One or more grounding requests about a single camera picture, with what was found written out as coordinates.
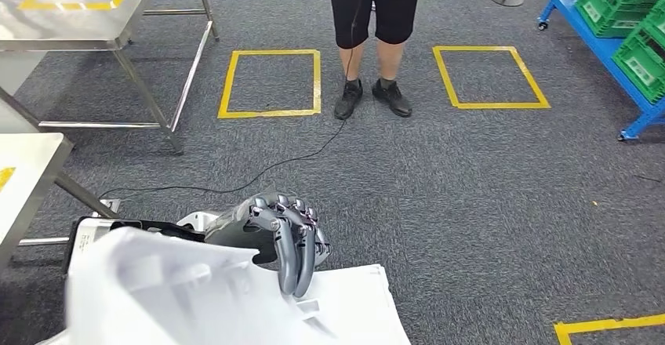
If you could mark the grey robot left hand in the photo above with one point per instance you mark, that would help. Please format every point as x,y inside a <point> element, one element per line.
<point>239,226</point>

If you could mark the white plastic shell part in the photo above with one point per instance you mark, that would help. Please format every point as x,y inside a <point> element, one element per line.
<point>182,306</point>

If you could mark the blue metal shelf rack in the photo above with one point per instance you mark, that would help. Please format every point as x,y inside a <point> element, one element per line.
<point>641,123</point>

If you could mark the person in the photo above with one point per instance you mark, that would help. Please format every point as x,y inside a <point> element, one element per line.
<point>363,10</point>

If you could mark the stainless steel table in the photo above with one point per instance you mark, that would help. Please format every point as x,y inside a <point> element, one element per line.
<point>78,26</point>

